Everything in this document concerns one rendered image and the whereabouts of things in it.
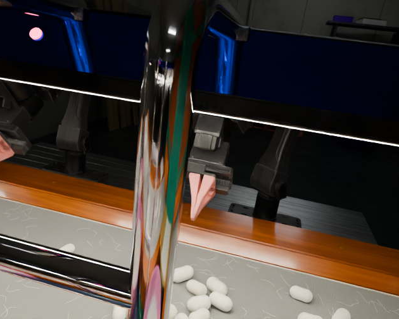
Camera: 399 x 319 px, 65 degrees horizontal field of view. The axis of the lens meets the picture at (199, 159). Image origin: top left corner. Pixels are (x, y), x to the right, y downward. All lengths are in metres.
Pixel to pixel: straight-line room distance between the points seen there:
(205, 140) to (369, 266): 0.37
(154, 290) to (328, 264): 0.49
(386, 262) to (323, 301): 0.17
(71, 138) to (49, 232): 0.40
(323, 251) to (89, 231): 0.44
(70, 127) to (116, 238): 0.46
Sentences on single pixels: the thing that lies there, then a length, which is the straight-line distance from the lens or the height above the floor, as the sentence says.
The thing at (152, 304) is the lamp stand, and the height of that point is 0.96.
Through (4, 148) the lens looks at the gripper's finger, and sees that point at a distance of 0.77.
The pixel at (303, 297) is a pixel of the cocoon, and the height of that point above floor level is 0.75.
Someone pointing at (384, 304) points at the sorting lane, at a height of 0.74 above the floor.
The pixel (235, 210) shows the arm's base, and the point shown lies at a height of 0.68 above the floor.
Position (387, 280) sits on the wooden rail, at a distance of 0.67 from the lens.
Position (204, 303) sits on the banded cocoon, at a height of 0.76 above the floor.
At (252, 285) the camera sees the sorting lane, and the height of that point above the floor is 0.74.
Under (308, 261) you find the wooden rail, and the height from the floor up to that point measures 0.76.
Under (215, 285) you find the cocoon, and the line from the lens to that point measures 0.51.
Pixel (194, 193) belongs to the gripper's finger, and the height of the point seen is 0.85.
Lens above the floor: 1.09
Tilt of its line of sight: 19 degrees down
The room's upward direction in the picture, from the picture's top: 8 degrees clockwise
